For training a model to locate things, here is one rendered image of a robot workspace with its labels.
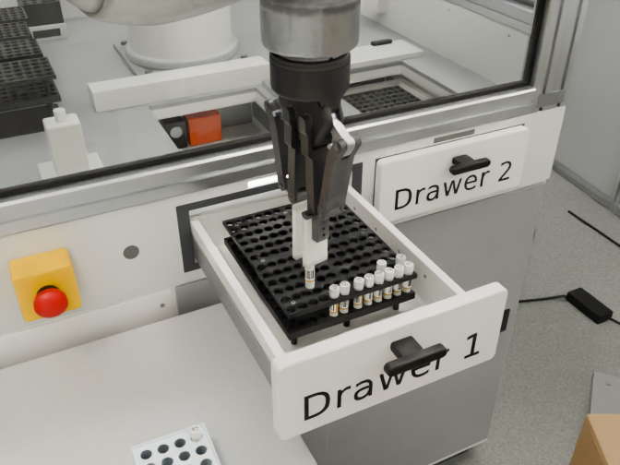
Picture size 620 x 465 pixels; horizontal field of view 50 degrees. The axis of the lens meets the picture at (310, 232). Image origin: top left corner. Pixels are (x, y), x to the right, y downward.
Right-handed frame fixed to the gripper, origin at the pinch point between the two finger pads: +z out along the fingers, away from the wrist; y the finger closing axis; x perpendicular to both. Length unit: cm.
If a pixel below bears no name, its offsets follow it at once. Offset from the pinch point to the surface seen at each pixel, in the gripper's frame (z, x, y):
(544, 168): 18, -62, 13
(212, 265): 12.5, 4.0, 16.3
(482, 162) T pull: 9.3, -41.7, 10.9
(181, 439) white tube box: 21.0, 18.0, 0.0
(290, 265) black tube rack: 10.3, -2.6, 7.8
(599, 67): 51, -202, 86
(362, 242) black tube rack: 10.3, -13.2, 6.3
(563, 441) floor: 100, -84, 4
